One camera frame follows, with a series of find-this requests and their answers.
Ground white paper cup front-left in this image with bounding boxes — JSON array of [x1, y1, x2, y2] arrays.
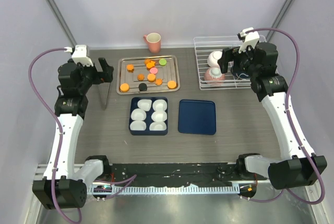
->
[[129, 120, 147, 131]]

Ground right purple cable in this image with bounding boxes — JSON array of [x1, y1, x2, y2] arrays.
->
[[249, 27, 326, 206]]

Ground green macaron cookie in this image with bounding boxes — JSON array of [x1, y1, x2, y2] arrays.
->
[[159, 58, 167, 66]]

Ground white paper cup middle-right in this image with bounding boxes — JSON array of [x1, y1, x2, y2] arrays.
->
[[151, 111, 168, 122]]

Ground orange flower cookie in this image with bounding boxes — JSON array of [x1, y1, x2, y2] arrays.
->
[[126, 64, 134, 73]]

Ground white paper cup front-right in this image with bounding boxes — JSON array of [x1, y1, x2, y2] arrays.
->
[[149, 122, 167, 132]]

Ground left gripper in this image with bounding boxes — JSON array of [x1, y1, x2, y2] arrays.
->
[[76, 58, 113, 94]]

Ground pink sandwich cookie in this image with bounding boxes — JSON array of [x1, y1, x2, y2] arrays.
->
[[150, 67, 158, 75]]

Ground white paper cup back-left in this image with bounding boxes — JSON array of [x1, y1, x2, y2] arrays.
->
[[137, 99, 152, 112]]

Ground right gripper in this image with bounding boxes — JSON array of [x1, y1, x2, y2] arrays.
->
[[218, 43, 259, 78]]

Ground steel baking tray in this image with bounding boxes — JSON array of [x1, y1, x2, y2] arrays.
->
[[116, 55, 181, 95]]

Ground metal tongs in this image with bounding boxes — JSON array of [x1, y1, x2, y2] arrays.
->
[[101, 83, 111, 110]]

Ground black sandwich cookie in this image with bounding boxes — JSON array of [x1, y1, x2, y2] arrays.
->
[[138, 83, 147, 92]]

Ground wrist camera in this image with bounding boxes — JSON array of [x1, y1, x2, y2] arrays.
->
[[237, 27, 260, 54], [65, 45, 93, 67]]

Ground white bowl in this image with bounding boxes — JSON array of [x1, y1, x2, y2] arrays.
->
[[207, 51, 223, 68]]

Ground white wire dish rack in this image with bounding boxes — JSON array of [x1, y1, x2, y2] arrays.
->
[[193, 34, 280, 91]]

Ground orange swirl cookie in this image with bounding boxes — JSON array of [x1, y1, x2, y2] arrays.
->
[[137, 74, 145, 81]]

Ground orange fish cookie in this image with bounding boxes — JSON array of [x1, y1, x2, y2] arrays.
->
[[146, 61, 156, 70]]

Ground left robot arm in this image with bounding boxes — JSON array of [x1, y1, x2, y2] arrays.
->
[[32, 58, 114, 209]]

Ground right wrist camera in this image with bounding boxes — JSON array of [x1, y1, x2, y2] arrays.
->
[[237, 27, 260, 54]]

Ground pink mug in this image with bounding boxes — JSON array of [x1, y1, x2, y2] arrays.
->
[[143, 32, 161, 53]]

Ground orange chip cookie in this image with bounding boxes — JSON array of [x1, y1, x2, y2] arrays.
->
[[155, 79, 163, 86]]

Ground white paper cup middle-left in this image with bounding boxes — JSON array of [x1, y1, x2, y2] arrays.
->
[[130, 108, 147, 121]]

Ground orange sandwich cookie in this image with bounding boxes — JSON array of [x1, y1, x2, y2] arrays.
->
[[120, 83, 130, 92], [147, 74, 156, 82], [168, 80, 177, 89]]

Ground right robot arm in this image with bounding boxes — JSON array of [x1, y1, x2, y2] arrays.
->
[[218, 42, 327, 190]]

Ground white slotted cable duct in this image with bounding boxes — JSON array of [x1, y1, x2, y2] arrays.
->
[[87, 184, 240, 196]]

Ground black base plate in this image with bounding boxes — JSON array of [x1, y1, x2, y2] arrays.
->
[[110, 162, 266, 187]]

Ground navy blue lid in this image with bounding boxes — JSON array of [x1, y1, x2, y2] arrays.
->
[[178, 99, 217, 135]]

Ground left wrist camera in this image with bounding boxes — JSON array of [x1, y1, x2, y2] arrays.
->
[[65, 45, 93, 67]]

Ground white paper cup back-right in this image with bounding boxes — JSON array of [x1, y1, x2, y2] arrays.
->
[[152, 99, 168, 112]]

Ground red patterned bowl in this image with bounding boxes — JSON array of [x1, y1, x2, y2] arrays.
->
[[204, 67, 225, 85]]

